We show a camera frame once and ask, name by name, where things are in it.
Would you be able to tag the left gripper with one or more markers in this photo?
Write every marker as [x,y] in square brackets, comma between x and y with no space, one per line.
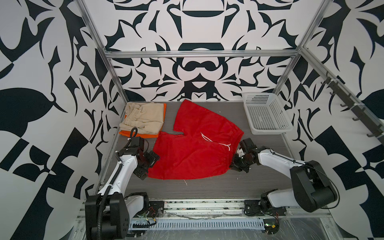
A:
[152,157]

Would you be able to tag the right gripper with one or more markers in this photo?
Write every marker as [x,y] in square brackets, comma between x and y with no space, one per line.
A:
[234,165]

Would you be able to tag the orange shorts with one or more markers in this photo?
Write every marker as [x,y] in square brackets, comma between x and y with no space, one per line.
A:
[144,135]

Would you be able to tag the red shorts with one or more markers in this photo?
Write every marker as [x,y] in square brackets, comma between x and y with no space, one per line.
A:
[203,146]

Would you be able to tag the beige shorts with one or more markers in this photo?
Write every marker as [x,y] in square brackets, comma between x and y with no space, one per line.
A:
[144,118]

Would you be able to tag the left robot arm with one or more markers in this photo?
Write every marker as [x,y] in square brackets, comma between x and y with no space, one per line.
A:
[109,212]

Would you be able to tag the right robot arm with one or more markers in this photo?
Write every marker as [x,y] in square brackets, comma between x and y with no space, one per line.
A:
[311,188]

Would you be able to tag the white laundry basket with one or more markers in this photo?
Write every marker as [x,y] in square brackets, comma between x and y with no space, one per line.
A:
[265,114]

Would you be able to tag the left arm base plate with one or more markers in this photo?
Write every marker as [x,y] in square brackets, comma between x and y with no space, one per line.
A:
[152,209]

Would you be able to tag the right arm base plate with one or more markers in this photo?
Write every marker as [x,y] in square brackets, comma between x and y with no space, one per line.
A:
[255,207]

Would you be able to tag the white slotted cable duct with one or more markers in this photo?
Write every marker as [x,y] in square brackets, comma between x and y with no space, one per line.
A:
[204,224]

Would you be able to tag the wall hook rail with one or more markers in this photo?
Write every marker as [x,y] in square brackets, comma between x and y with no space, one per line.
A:
[350,102]

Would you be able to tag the aluminium frame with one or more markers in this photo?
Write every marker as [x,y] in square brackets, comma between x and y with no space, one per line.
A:
[216,50]

